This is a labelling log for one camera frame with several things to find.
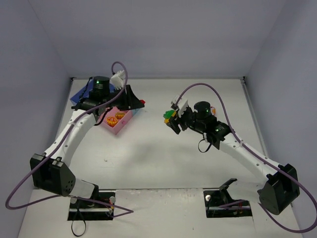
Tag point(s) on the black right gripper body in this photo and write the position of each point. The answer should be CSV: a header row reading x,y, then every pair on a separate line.
x,y
182,121

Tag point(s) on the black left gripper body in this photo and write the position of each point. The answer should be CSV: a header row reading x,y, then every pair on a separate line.
x,y
123,98

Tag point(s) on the green curved lego brick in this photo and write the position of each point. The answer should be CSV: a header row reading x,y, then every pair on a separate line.
x,y
168,114

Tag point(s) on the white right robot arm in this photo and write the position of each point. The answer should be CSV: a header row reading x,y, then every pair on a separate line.
x,y
275,186

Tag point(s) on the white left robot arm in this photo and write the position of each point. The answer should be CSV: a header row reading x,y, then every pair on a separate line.
x,y
50,170

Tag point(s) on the light blue container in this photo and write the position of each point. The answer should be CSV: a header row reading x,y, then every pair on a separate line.
x,y
134,111

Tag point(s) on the small yellow lego brick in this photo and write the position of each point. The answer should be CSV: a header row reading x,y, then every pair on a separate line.
x,y
213,111

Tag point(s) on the dark blue container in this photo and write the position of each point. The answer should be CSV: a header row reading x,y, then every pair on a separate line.
x,y
82,93

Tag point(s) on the pink container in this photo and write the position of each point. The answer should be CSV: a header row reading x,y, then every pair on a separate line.
x,y
121,122

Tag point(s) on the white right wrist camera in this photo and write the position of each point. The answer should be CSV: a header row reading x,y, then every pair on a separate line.
x,y
179,105

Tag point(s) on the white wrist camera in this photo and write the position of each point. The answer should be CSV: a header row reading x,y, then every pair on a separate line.
x,y
118,80
179,105

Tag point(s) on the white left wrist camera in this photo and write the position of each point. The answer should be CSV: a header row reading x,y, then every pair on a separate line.
x,y
118,80

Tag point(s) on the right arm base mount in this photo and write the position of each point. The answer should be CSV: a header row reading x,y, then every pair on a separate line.
x,y
220,205

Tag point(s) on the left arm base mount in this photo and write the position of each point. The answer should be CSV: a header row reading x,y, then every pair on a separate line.
x,y
93,211

